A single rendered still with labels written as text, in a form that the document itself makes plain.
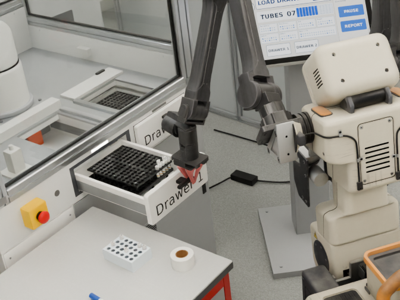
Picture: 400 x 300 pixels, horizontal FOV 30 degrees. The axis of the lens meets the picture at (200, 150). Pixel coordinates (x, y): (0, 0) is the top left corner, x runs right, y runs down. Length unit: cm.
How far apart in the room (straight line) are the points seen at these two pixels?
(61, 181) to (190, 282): 57
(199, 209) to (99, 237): 80
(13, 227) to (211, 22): 87
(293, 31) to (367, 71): 103
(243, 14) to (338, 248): 71
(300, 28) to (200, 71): 84
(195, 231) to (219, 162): 106
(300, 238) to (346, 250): 128
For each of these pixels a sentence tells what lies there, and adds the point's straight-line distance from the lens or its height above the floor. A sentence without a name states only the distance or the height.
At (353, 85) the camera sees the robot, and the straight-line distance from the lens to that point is 191.
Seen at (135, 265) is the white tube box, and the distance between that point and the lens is 220.
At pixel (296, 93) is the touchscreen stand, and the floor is 77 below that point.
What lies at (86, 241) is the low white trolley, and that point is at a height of 76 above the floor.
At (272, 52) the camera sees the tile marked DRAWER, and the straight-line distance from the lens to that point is 289.
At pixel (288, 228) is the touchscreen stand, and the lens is 350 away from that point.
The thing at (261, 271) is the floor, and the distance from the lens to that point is 333.
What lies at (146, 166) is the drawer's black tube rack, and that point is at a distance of 241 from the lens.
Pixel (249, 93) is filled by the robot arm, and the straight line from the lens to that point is 198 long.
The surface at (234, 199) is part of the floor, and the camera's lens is 379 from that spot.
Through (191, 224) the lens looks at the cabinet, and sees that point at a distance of 306.
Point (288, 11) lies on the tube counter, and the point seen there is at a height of 112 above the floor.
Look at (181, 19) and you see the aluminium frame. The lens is 272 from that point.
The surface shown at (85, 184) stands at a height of 87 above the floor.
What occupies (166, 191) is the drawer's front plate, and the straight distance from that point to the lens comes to 228.
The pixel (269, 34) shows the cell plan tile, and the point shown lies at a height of 105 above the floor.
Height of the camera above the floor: 214
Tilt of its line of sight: 30 degrees down
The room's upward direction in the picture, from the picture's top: 7 degrees counter-clockwise
